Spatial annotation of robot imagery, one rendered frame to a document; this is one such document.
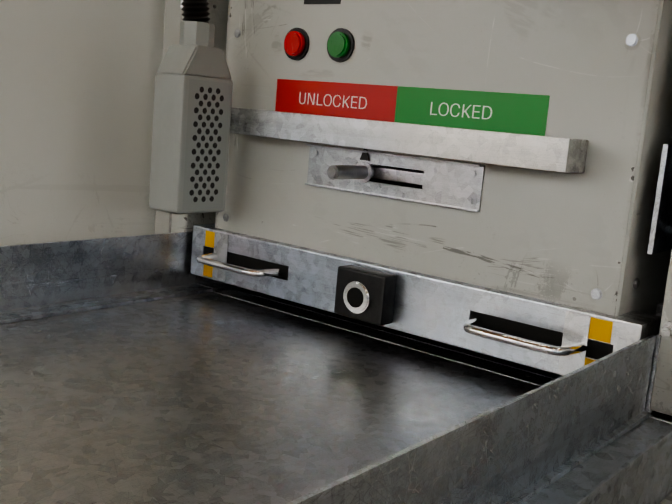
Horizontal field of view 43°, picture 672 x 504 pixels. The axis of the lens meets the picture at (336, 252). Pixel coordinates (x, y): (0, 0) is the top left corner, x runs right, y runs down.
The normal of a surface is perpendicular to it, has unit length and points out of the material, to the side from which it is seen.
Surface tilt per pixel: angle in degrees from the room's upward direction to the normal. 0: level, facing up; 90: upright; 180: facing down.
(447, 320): 90
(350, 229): 90
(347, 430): 0
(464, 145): 90
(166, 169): 90
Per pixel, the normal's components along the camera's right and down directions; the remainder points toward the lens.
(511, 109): -0.62, 0.07
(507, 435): 0.78, 0.17
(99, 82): 0.49, 0.18
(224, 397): 0.08, -0.98
